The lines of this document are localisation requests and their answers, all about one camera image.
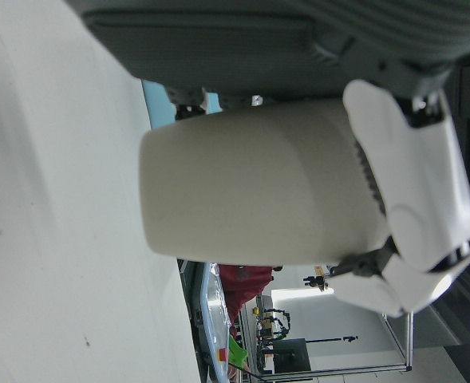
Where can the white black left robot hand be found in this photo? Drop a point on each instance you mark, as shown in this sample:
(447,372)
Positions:
(218,48)

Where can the beige plastic cup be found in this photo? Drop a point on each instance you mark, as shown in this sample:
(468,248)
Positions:
(250,183)

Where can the grey teach pendant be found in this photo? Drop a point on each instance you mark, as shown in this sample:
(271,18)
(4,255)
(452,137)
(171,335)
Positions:
(210,319)

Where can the person in red shirt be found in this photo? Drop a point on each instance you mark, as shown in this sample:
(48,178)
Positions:
(242,285)

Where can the white table with metal frame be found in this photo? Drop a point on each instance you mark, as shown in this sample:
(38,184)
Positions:
(338,323)

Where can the light blue plastic box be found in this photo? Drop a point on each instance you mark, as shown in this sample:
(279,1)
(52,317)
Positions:
(156,107)

